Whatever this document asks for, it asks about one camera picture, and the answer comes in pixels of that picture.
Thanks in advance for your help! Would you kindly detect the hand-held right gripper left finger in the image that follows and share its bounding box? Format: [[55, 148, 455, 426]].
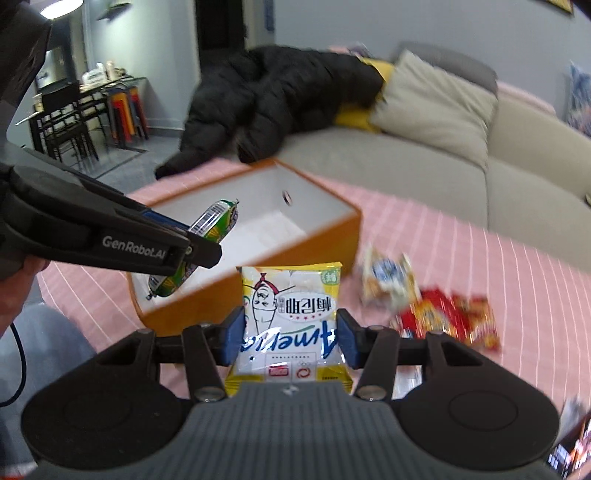
[[99, 306, 246, 403]]

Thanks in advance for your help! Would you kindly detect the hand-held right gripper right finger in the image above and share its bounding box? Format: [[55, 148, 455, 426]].
[[336, 308, 485, 401]]

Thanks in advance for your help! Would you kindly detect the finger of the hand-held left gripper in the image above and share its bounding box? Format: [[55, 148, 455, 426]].
[[13, 165, 191, 234], [113, 207, 223, 269]]

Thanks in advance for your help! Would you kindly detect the green sausage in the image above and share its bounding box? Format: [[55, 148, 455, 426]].
[[148, 199, 241, 298]]

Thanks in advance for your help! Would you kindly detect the yellow white snack packet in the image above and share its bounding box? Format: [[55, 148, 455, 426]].
[[225, 262, 354, 398]]

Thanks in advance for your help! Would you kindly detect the red snack packet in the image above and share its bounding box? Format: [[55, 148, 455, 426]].
[[392, 286, 502, 354]]

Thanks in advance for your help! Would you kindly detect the orange box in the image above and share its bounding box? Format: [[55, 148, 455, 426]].
[[126, 158, 363, 337]]

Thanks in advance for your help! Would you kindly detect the person's left forearm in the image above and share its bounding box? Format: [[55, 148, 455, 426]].
[[0, 258, 49, 335]]

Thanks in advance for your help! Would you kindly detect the white blue snack packet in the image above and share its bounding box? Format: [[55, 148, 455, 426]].
[[360, 247, 422, 315]]

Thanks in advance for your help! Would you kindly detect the stack of coloured stools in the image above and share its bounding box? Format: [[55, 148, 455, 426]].
[[107, 87, 149, 149]]

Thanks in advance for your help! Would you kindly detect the black dining table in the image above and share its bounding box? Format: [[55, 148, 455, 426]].
[[30, 76, 149, 164]]

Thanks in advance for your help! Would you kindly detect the person's leg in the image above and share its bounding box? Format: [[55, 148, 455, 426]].
[[0, 305, 99, 467]]

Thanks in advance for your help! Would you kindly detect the pink checked blanket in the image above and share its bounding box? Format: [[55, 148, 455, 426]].
[[37, 157, 591, 418]]

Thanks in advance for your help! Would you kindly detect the black puffer jacket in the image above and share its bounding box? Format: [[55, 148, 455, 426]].
[[154, 45, 387, 182]]

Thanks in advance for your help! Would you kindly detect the yellow pillow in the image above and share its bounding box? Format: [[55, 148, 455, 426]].
[[334, 57, 398, 134]]

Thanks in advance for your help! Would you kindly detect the grey sofa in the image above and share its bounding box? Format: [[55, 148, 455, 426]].
[[272, 41, 591, 259]]

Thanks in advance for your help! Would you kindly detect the smartphone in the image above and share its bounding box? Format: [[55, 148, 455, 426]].
[[545, 406, 591, 480]]

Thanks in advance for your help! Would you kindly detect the beige cushion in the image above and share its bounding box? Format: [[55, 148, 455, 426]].
[[369, 50, 500, 172]]

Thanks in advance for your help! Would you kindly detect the blue patterned cushion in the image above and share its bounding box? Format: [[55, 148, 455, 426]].
[[565, 60, 591, 136]]

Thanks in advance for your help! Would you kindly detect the black cable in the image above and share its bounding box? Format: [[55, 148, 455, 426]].
[[0, 322, 25, 408]]

